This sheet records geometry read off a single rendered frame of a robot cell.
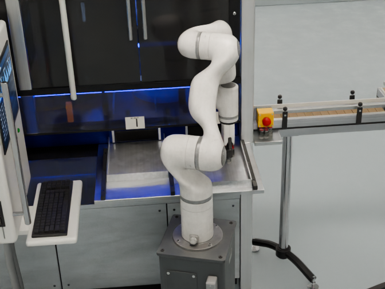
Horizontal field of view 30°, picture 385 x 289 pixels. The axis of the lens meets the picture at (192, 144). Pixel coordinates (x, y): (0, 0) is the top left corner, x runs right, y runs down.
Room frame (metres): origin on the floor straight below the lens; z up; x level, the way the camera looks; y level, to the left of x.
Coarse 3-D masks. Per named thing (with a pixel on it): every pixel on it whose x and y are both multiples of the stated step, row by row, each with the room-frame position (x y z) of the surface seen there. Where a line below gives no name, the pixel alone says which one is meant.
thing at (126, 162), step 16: (112, 144) 2.91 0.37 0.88; (128, 144) 2.91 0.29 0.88; (144, 144) 2.90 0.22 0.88; (160, 144) 2.90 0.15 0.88; (112, 160) 2.77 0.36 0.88; (128, 160) 2.76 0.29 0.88; (144, 160) 2.76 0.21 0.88; (160, 160) 2.75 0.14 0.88; (112, 176) 2.59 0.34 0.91; (128, 176) 2.60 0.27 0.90; (144, 176) 2.60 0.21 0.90; (160, 176) 2.60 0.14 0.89
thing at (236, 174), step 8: (240, 144) 2.84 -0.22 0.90; (240, 152) 2.80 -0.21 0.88; (232, 160) 2.73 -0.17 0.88; (240, 160) 2.73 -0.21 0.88; (224, 168) 2.67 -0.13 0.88; (232, 168) 2.66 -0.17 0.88; (240, 168) 2.66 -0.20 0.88; (248, 168) 2.61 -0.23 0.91; (208, 176) 2.60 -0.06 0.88; (216, 176) 2.60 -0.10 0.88; (224, 176) 2.60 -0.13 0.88; (232, 176) 2.60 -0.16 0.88; (240, 176) 2.60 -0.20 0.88; (248, 176) 2.59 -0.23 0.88; (216, 184) 2.51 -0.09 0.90; (224, 184) 2.51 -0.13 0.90; (232, 184) 2.51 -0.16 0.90; (240, 184) 2.51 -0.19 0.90; (248, 184) 2.51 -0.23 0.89
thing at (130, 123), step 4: (140, 116) 2.86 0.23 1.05; (128, 120) 2.85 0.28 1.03; (132, 120) 2.86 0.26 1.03; (140, 120) 2.86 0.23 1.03; (128, 124) 2.85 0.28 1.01; (132, 124) 2.86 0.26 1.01; (140, 124) 2.86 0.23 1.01; (144, 124) 2.86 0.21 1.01; (128, 128) 2.85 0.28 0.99; (132, 128) 2.85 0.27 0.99; (136, 128) 2.86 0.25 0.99
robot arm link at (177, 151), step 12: (168, 144) 2.20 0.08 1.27; (180, 144) 2.19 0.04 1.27; (192, 144) 2.18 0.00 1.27; (168, 156) 2.18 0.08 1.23; (180, 156) 2.16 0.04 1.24; (192, 156) 2.15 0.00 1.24; (168, 168) 2.18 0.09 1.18; (180, 168) 2.18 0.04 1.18; (192, 168) 2.16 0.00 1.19; (180, 180) 2.17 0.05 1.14; (192, 180) 2.18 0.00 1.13; (204, 180) 2.19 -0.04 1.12; (180, 192) 2.19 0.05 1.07; (192, 192) 2.15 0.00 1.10; (204, 192) 2.16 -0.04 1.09
